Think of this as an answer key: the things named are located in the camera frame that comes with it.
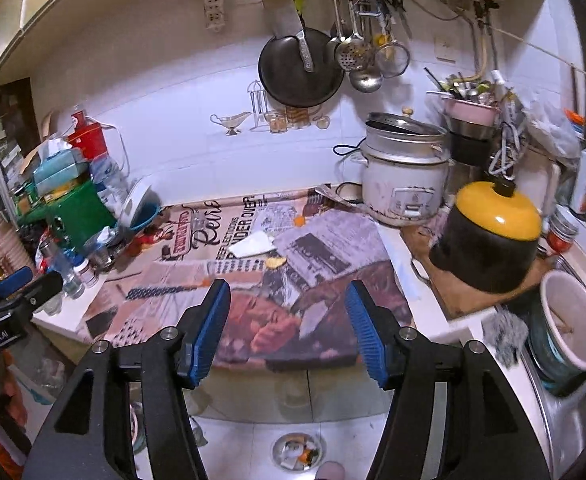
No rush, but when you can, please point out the light blue tissue box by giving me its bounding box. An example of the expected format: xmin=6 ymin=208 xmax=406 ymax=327
xmin=33 ymin=140 xmax=90 ymax=194

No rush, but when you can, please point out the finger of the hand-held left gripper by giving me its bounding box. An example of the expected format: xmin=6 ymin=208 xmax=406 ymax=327
xmin=20 ymin=271 xmax=66 ymax=314
xmin=0 ymin=266 xmax=34 ymax=299

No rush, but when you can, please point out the white and blue bowl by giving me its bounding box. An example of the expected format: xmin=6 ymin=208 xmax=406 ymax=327
xmin=120 ymin=182 xmax=162 ymax=237

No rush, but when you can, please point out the clear plastic bag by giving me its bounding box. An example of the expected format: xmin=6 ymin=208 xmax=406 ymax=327
xmin=90 ymin=152 xmax=131 ymax=202

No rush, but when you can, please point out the white rice cooker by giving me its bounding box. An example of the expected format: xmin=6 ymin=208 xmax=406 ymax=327
xmin=355 ymin=107 xmax=454 ymax=226

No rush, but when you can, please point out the white plastic jug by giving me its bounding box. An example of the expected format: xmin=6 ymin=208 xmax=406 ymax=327
xmin=515 ymin=145 xmax=562 ymax=212

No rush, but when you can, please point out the black pot with yellow lid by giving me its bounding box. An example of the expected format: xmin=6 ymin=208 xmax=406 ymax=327
xmin=429 ymin=180 xmax=544 ymax=294

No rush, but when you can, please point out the colour printed newspaper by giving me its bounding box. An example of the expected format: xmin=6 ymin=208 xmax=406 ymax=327
xmin=80 ymin=191 xmax=416 ymax=372

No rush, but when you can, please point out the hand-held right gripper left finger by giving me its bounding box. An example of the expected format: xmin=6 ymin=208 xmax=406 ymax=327
xmin=23 ymin=279 xmax=232 ymax=480

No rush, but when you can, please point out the steel slotted skimmer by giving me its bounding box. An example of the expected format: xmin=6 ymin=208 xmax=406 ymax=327
xmin=323 ymin=0 xmax=376 ymax=72

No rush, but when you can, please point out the white power strip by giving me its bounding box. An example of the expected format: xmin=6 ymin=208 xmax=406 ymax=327
xmin=203 ymin=0 xmax=226 ymax=31

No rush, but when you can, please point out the flat white paper card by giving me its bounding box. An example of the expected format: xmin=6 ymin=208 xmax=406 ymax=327
xmin=229 ymin=231 xmax=276 ymax=258

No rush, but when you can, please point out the black and white newspaper sheet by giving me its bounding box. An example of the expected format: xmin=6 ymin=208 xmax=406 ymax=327
xmin=270 ymin=202 xmax=398 ymax=311

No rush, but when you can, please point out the steel sink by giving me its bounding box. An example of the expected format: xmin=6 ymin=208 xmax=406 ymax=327
xmin=518 ymin=255 xmax=586 ymax=480

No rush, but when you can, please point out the steel cleaver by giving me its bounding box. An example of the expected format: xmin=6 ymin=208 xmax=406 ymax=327
xmin=262 ymin=0 xmax=316 ymax=74

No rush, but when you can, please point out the black frying pan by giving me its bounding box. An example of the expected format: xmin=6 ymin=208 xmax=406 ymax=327
xmin=258 ymin=27 xmax=346 ymax=109

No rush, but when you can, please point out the steel bowl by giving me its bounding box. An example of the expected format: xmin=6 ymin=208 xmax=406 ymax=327
xmin=445 ymin=116 xmax=498 ymax=142

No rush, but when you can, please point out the steel ladle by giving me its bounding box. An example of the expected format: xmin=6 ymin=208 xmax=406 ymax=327
xmin=340 ymin=0 xmax=384 ymax=94

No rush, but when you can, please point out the grey plastic bag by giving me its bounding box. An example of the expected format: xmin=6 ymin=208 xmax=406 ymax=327
xmin=524 ymin=99 xmax=582 ymax=162

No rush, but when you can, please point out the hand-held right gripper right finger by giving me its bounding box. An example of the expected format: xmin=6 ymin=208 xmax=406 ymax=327
xmin=345 ymin=280 xmax=554 ymax=480

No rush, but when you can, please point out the round metal waste bin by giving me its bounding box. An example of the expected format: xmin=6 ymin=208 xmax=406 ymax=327
xmin=272 ymin=432 xmax=328 ymax=473

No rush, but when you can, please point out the pink bowl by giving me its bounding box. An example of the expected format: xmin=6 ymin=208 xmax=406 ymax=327
xmin=440 ymin=92 xmax=502 ymax=127

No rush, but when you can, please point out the wooden cutting board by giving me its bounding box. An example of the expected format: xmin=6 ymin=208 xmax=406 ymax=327
xmin=400 ymin=220 xmax=556 ymax=322

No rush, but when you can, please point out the small clear bottle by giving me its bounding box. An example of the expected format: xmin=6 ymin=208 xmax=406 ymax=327
xmin=63 ymin=255 xmax=86 ymax=299

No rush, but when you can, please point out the grey dish cloth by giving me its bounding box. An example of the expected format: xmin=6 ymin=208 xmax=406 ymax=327
xmin=483 ymin=310 xmax=530 ymax=367

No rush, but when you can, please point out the wire whisk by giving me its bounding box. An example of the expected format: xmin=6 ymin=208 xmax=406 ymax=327
xmin=488 ymin=110 xmax=522 ymax=177

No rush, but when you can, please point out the green box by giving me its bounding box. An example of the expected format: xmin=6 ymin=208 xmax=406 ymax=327
xmin=23 ymin=180 xmax=118 ymax=247

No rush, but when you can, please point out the black power cord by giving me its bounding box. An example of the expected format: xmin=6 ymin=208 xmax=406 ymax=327
xmin=333 ymin=144 xmax=368 ymax=202

